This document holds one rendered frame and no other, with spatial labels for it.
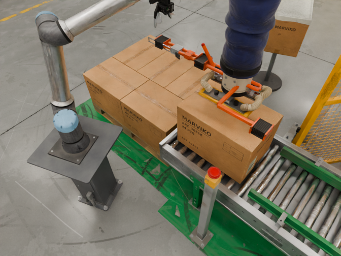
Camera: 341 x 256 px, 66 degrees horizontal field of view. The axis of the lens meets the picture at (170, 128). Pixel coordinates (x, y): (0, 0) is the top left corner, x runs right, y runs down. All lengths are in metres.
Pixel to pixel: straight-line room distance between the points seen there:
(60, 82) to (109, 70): 1.19
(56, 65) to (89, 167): 0.68
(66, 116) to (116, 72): 1.17
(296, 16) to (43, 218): 2.94
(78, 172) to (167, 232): 0.95
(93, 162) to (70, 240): 0.87
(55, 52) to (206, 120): 1.00
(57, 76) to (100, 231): 1.35
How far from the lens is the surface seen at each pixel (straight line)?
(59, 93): 1.82
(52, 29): 1.46
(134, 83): 2.66
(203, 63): 1.66
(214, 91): 1.62
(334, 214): 2.09
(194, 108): 1.81
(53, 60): 1.67
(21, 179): 2.99
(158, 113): 2.34
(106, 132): 1.99
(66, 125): 1.76
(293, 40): 2.97
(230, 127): 1.73
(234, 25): 1.33
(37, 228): 2.66
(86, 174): 1.83
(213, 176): 1.40
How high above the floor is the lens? 2.25
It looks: 50 degrees down
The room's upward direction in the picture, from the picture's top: 2 degrees counter-clockwise
